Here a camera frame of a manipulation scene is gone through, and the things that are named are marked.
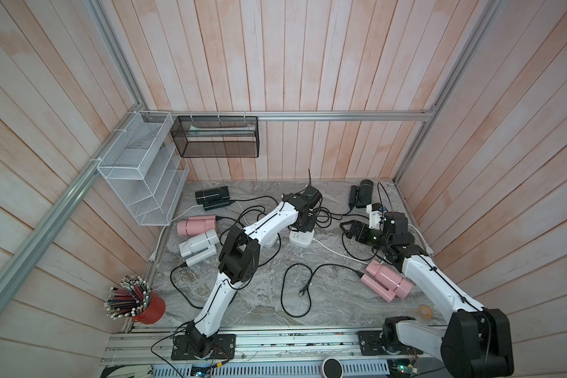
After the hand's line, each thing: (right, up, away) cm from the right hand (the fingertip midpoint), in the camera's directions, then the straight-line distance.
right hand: (348, 225), depth 86 cm
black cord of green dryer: (-39, +11, +26) cm, 48 cm away
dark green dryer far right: (+13, +12, +25) cm, 31 cm away
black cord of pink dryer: (-52, +1, +19) cm, 56 cm away
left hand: (-15, -2, +9) cm, 18 cm away
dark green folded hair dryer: (-57, +11, +24) cm, 63 cm away
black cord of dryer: (-4, +3, +13) cm, 13 cm away
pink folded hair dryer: (-61, -1, +11) cm, 62 cm away
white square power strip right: (-17, -7, +12) cm, 21 cm away
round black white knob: (-11, -39, -20) cm, 45 cm away
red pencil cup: (-72, -22, -12) cm, 76 cm away
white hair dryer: (-57, -9, +6) cm, 58 cm away
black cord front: (-15, -23, 0) cm, 27 cm away
